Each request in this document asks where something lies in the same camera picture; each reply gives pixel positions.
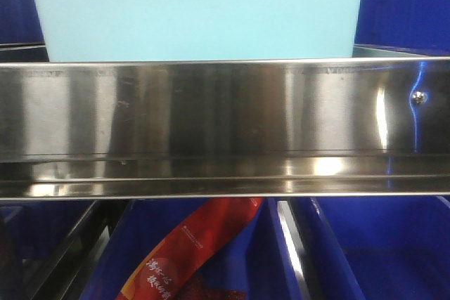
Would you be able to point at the dark blue bin upper right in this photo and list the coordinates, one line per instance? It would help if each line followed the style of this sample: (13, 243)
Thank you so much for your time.
(421, 25)

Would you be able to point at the dark blue bin lower left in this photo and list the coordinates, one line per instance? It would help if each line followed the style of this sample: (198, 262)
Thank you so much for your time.
(37, 228)

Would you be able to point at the dark blue bin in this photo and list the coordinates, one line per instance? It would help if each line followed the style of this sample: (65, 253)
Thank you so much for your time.
(377, 247)
(421, 25)
(37, 228)
(256, 262)
(20, 22)

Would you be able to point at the steel divider rail lower left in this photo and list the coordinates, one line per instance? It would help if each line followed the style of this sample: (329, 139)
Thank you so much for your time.
(64, 273)

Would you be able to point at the light blue plastic bin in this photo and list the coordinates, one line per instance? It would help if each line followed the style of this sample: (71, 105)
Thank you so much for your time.
(181, 30)

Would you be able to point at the steel divider rail lower right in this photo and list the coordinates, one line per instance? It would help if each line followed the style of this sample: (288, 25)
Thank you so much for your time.
(297, 251)

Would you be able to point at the steel divider rail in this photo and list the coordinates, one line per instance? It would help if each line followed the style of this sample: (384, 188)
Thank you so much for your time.
(64, 273)
(297, 251)

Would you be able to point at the silver screw on rail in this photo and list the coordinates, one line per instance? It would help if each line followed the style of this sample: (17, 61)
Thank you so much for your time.
(418, 97)

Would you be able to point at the dark blue bin lower middle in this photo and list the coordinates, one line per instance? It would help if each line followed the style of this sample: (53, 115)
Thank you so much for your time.
(256, 262)

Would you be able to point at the dark blue bin upper left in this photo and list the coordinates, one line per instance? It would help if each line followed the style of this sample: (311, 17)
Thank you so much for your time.
(20, 22)

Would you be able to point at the stainless steel shelf rail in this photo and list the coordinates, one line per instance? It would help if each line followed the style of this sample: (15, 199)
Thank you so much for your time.
(331, 127)

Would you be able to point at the dark blue bin lower right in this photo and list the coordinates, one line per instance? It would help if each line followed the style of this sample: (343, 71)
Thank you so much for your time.
(377, 247)

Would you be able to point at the red snack package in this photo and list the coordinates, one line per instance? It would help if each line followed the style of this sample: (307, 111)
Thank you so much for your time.
(176, 258)

